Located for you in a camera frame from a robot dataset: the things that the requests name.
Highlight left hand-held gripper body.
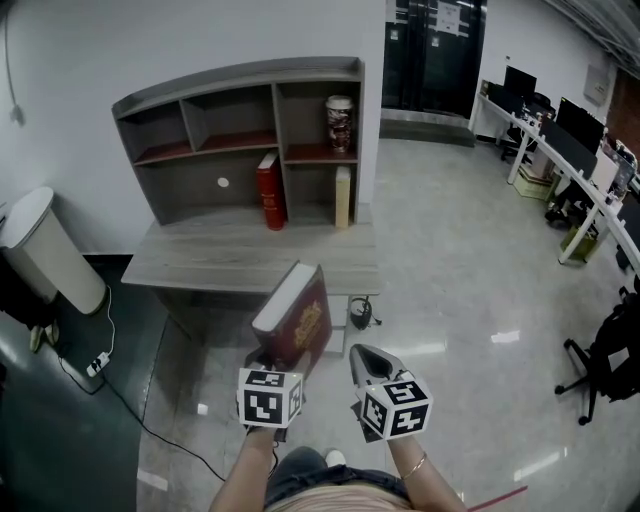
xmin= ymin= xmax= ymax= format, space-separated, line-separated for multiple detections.
xmin=235 ymin=352 xmax=305 ymax=444

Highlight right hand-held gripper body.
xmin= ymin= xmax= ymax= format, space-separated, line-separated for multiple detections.
xmin=352 ymin=370 xmax=434 ymax=443

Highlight dark red gold-print book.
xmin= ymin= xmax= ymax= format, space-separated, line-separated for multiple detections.
xmin=249 ymin=259 xmax=334 ymax=379

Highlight grey wooden shelf desk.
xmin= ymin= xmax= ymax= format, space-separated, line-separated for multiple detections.
xmin=110 ymin=55 xmax=366 ymax=230

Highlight person's right forearm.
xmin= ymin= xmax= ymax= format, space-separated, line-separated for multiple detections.
xmin=387 ymin=433 xmax=469 ymax=512

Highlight person's left forearm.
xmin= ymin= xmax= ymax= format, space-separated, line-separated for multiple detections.
xmin=208 ymin=425 xmax=277 ymax=512

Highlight cream hardcover book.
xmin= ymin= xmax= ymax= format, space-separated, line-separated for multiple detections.
xmin=333 ymin=164 xmax=353 ymax=230

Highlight bright red hardcover book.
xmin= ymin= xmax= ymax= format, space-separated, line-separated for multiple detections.
xmin=255 ymin=151 xmax=289 ymax=232

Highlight long white office desk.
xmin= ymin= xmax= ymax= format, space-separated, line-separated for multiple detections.
xmin=474 ymin=92 xmax=640 ymax=271

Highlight black desk divider panel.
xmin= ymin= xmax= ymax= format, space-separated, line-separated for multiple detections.
xmin=487 ymin=82 xmax=524 ymax=114
xmin=538 ymin=117 xmax=599 ymax=181
xmin=617 ymin=199 xmax=640 ymax=271

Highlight black computer monitor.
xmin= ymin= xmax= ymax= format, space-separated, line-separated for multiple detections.
xmin=555 ymin=97 xmax=605 ymax=154
xmin=503 ymin=64 xmax=538 ymax=101

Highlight person's blue jeans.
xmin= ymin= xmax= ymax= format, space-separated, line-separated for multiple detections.
xmin=264 ymin=446 xmax=411 ymax=504

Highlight person's pink striped shirt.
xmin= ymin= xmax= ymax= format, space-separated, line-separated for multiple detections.
xmin=263 ymin=485 xmax=416 ymax=512

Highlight white power strip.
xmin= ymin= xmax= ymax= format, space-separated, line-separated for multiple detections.
xmin=85 ymin=351 xmax=111 ymax=378

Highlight large black office chair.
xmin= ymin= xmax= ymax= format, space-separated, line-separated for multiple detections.
xmin=554 ymin=274 xmax=640 ymax=426

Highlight green storage crate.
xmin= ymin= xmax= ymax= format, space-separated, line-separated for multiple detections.
xmin=517 ymin=164 xmax=561 ymax=201
xmin=559 ymin=224 xmax=601 ymax=264

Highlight patterned paper cup white lid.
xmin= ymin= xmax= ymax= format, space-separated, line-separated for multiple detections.
xmin=325 ymin=94 xmax=355 ymax=154

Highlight grey door step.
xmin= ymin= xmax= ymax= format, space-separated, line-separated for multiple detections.
xmin=379 ymin=108 xmax=476 ymax=149

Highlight white trash bin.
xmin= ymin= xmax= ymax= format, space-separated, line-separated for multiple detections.
xmin=0 ymin=186 xmax=107 ymax=316

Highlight black glass door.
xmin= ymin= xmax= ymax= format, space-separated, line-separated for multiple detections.
xmin=382 ymin=0 xmax=487 ymax=114

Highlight white paper notice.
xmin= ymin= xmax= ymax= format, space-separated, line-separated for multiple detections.
xmin=437 ymin=0 xmax=469 ymax=36

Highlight thin gold bracelet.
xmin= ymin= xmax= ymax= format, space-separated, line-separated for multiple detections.
xmin=402 ymin=452 xmax=428 ymax=481

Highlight black floor cable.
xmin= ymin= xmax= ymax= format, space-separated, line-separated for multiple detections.
xmin=57 ymin=349 xmax=229 ymax=484

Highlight white power cable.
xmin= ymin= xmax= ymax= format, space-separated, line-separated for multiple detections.
xmin=102 ymin=284 xmax=117 ymax=359

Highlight grey wall panel box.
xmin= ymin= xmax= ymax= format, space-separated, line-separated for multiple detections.
xmin=583 ymin=63 xmax=612 ymax=105

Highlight grey wall cable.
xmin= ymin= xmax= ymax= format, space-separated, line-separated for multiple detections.
xmin=3 ymin=0 xmax=27 ymax=126

